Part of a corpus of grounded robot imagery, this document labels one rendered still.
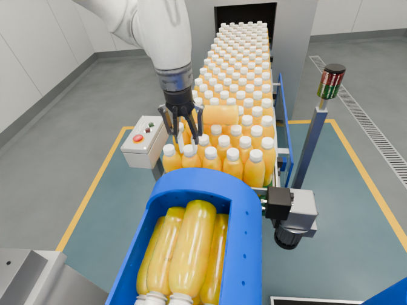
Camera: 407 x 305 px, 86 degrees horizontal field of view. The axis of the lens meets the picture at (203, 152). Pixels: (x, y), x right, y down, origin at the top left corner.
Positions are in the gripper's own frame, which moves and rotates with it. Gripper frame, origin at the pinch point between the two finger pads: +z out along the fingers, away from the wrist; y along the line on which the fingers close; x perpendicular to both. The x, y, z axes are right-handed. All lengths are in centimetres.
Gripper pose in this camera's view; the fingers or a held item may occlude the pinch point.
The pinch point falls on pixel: (188, 143)
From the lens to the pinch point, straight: 70.4
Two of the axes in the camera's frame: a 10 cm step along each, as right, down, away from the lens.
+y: 9.8, 0.6, -2.0
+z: 0.9, 7.2, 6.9
